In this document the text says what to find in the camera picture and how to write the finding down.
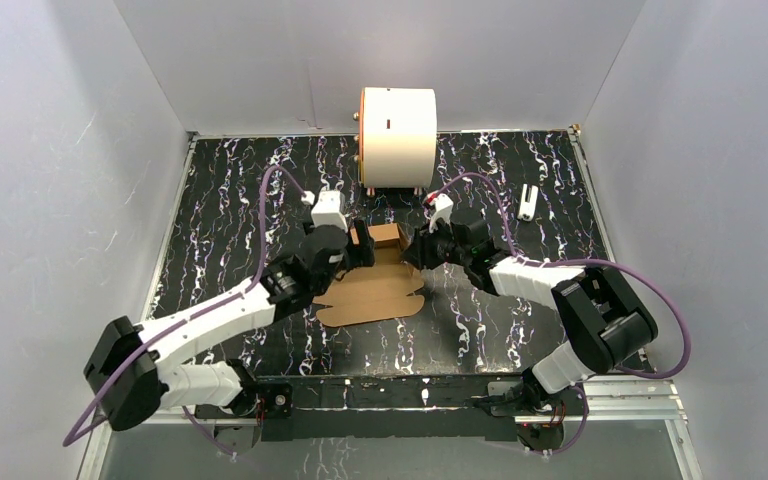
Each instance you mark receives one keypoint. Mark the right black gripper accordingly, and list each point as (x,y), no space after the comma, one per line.
(419,252)

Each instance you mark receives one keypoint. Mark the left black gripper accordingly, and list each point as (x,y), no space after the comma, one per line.
(352,245)

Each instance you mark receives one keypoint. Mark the brown cardboard box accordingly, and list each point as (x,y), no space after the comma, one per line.
(389,289)

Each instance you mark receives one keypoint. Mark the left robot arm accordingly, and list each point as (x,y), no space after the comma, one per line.
(136,370)

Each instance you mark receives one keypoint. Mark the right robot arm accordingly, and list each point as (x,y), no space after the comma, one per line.
(604,320)

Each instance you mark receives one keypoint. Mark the small white plastic clip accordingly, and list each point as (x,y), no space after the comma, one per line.
(528,203)

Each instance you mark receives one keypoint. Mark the white cylindrical drum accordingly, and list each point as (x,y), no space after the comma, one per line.
(397,138)

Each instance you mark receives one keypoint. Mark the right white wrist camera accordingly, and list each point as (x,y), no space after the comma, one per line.
(441,206)

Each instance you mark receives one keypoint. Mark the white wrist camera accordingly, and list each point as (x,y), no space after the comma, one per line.
(441,206)
(326,208)

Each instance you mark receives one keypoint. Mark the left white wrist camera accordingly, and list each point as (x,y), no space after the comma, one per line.
(326,208)

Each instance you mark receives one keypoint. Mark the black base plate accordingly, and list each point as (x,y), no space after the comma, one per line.
(414,406)

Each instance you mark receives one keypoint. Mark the aluminium frame rail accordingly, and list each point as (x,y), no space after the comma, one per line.
(630,429)

